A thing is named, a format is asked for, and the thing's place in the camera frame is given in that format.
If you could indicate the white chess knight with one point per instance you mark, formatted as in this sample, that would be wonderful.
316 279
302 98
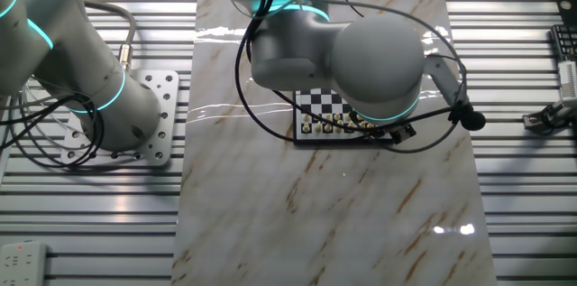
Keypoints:
318 127
370 126

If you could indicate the black-framed magnetic chessboard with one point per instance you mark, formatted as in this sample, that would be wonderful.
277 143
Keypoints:
324 98

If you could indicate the white ribbed device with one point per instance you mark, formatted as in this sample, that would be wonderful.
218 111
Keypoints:
569 79

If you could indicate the metal clamp mount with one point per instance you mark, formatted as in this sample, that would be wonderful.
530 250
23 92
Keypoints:
543 118

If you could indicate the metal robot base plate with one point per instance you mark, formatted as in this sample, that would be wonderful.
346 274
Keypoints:
158 141

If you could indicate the white chess queen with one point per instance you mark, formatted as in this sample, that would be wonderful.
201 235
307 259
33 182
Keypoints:
338 126

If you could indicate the black plate with hole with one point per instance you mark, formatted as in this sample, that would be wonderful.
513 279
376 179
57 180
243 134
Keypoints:
567 6

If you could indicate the white chess king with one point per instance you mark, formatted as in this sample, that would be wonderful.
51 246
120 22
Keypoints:
350 127

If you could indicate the glossy marble-pattern mat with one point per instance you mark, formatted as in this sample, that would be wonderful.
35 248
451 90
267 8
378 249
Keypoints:
288 209

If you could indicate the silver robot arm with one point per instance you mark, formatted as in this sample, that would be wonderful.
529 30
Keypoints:
374 65

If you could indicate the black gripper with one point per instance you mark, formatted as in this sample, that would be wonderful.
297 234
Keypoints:
401 133

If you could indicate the white power strip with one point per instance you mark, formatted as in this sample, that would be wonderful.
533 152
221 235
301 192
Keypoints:
22 263

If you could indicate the white chess rook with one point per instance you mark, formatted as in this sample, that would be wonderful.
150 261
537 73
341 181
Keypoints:
306 128

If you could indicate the white chess pawn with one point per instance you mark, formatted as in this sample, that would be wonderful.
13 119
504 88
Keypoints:
348 117
307 117
317 117
328 118
337 117

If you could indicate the black foam-covered microphone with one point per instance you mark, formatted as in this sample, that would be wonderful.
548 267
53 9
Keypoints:
471 119

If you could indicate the black keyboard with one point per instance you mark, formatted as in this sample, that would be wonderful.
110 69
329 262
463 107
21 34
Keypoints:
565 42

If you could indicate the white chess bishop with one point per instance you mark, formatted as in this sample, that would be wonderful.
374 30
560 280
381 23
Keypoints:
327 128
361 126

